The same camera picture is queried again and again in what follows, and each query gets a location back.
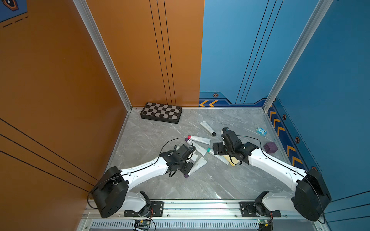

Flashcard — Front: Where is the white toothpaste tube purple cap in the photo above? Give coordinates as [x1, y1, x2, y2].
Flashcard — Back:
[184, 157, 207, 178]

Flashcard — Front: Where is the yellow cleaning cloth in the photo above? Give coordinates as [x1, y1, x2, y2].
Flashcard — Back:
[220, 155, 240, 166]

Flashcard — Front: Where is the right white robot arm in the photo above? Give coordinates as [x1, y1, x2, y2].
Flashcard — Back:
[213, 136, 331, 223]

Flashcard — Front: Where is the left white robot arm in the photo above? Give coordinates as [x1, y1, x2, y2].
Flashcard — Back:
[90, 144, 196, 218]

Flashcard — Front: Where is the white toothpaste tube flat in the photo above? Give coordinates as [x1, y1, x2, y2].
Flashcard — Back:
[190, 154, 198, 162]

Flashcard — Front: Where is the white tube green cap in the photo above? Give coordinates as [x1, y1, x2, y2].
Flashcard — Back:
[207, 148, 229, 165]

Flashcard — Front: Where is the white tube pink cap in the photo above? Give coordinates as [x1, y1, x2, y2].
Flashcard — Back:
[188, 135, 211, 145]

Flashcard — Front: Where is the white tube black cap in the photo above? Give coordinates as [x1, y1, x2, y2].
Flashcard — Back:
[200, 121, 216, 136]

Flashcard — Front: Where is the teal small toy card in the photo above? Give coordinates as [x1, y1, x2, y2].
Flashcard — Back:
[256, 128, 267, 136]

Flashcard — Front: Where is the purple cube box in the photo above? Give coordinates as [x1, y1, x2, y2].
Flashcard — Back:
[264, 142, 278, 154]

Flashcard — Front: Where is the folding chessboard box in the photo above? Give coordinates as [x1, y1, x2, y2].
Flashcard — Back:
[140, 102, 183, 124]

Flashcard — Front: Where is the left green circuit board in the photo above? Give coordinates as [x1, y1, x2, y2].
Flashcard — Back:
[134, 219, 151, 231]

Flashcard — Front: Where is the green circuit board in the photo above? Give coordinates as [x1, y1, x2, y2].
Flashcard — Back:
[134, 219, 151, 231]
[257, 220, 274, 231]

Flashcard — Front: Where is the right green circuit board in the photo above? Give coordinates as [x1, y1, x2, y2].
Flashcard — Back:
[257, 220, 274, 231]

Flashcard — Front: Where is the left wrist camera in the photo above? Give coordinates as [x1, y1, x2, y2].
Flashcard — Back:
[174, 144, 197, 159]

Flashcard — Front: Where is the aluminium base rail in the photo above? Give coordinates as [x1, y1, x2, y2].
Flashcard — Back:
[77, 199, 330, 231]

